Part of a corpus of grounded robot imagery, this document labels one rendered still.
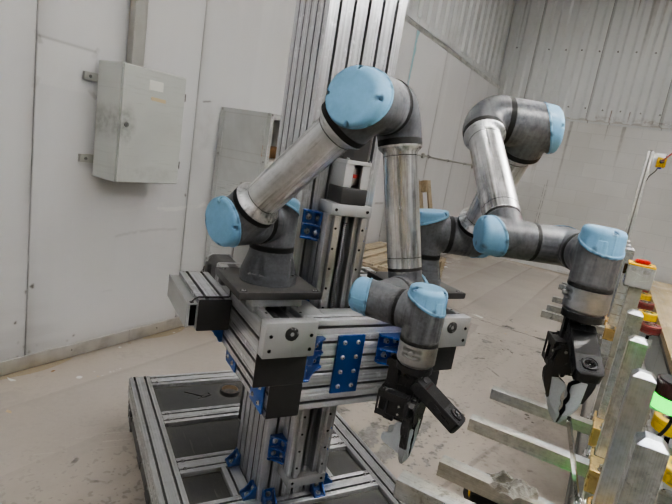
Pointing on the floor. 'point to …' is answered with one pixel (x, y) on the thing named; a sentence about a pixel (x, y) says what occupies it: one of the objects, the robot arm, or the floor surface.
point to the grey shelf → (241, 154)
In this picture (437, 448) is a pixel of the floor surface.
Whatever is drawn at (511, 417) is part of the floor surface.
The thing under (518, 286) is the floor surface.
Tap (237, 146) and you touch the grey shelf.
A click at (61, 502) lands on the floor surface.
